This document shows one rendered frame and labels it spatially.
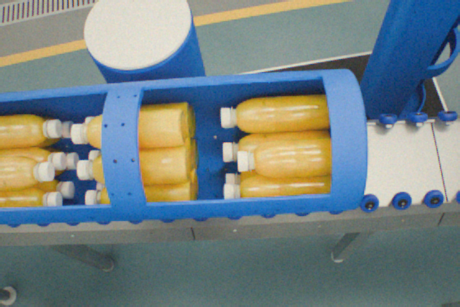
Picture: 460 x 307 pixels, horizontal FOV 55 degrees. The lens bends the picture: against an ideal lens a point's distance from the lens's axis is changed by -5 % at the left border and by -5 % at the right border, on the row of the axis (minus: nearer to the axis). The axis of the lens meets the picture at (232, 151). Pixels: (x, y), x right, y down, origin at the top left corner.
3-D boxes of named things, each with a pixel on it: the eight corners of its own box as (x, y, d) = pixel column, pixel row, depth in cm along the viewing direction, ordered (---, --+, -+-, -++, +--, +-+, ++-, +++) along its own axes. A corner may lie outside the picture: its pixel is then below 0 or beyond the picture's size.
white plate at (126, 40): (211, 30, 112) (211, 34, 113) (158, -35, 122) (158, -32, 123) (112, 88, 108) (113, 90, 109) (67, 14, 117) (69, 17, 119)
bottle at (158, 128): (181, 99, 87) (78, 107, 88) (179, 134, 83) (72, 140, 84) (186, 121, 93) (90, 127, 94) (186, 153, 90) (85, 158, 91)
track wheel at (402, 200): (414, 194, 99) (411, 190, 101) (394, 196, 99) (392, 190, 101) (411, 211, 101) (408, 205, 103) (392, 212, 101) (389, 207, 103)
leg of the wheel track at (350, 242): (345, 262, 190) (380, 230, 132) (331, 263, 190) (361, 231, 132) (343, 248, 192) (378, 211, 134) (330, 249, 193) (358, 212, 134)
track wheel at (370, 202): (381, 197, 99) (379, 191, 101) (361, 198, 99) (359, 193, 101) (379, 213, 101) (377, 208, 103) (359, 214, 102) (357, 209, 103)
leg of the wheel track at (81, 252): (113, 271, 195) (52, 245, 137) (101, 272, 195) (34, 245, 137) (114, 258, 197) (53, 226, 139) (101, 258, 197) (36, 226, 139)
